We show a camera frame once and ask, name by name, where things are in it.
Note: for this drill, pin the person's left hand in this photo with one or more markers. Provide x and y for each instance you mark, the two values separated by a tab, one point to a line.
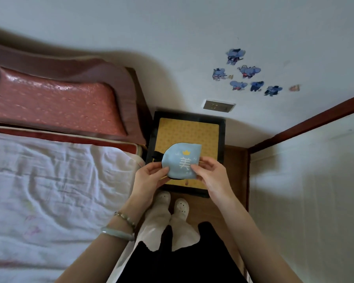
144	182

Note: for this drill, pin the person's white shoe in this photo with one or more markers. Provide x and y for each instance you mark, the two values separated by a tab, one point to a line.
162	198
181	207

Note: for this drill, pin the white door panel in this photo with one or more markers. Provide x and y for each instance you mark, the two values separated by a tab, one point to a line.
312	203

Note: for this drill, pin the person's white left shoe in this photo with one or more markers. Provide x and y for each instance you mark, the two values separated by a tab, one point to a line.
162	198

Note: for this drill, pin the person's right hand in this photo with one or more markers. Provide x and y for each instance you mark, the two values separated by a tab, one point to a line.
215	179

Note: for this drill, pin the person's right thumb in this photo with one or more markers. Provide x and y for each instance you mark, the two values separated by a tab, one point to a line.
197	171

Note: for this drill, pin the black top garment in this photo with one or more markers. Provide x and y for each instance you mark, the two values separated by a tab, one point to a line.
188	262

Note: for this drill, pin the pale green jade bangle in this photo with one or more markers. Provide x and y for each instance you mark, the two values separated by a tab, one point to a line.
118	233

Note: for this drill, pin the person's right forearm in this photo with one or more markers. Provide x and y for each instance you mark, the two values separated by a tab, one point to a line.
253	244

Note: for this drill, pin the person's left thumb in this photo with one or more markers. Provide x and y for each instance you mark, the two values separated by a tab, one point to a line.
155	167

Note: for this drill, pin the black nightstand with yellow top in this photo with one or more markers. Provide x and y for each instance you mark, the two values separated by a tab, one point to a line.
188	132

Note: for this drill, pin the cream trousers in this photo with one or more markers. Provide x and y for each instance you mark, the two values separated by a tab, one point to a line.
156	226

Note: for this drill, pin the white bed sheet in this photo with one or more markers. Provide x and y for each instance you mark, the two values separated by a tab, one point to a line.
53	197

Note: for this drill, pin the cluster of blue elephant stickers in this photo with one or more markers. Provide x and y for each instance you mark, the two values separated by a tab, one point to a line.
249	71

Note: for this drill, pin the dark wooden bed headboard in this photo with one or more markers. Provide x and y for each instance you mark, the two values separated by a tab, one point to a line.
118	72

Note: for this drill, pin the wall socket plate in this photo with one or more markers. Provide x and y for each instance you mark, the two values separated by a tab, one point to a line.
219	106

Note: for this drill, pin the person's white right shoe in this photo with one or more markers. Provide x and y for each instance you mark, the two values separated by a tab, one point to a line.
181	207

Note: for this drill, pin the red padded headboard cushion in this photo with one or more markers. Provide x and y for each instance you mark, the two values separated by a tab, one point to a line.
53	103

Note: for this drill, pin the small orange wall sticker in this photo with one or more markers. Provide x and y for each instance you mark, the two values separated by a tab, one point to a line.
294	88

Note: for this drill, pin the light blue sleep mask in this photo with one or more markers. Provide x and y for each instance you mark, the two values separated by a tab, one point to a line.
180	160

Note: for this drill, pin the red-edged mattress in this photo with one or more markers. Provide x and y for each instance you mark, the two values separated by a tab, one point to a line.
76	139

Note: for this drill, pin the dark wooden door frame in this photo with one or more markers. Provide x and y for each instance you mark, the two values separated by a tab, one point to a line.
306	123

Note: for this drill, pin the person's left forearm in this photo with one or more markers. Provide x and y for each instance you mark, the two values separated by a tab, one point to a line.
106	250

